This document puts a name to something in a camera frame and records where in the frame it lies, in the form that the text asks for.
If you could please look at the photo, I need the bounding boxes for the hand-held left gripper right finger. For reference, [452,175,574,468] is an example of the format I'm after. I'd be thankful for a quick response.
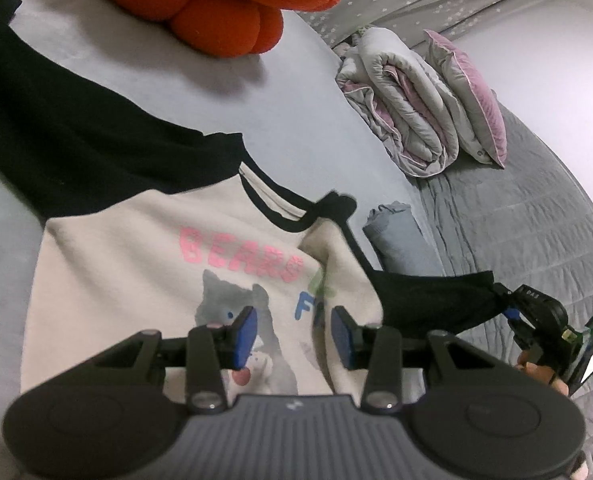
[331,306,512,411]

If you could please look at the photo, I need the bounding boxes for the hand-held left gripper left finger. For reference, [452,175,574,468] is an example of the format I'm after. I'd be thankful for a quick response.
[76,306,257,413]

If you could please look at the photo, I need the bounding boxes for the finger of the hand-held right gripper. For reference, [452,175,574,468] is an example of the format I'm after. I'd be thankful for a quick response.
[494,282,522,323]

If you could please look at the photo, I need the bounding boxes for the cream sweatshirt with black sleeves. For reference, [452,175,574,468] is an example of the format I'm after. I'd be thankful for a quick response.
[0,0,507,411]

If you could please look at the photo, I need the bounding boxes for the person's right hand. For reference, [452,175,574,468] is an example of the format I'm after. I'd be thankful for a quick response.
[517,355,570,398]

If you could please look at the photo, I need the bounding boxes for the grey quilted bedspread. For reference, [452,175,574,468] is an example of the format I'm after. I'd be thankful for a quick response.
[411,105,593,471]

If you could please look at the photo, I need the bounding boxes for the folded grey garment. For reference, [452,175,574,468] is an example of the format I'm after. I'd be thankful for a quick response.
[363,202,447,277]

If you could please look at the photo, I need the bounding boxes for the grey and pink pillow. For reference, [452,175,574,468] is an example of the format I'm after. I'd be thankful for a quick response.
[423,29,507,170]

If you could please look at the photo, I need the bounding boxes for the grey-blue bed sheet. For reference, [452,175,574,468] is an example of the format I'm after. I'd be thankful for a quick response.
[0,0,427,480]

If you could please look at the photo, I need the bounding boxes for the folded grey and pink quilt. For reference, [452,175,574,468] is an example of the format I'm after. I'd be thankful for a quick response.
[335,27,461,178]

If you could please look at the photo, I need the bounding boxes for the orange pumpkin plush pillow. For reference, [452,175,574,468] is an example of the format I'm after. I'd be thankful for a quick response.
[84,0,345,58]

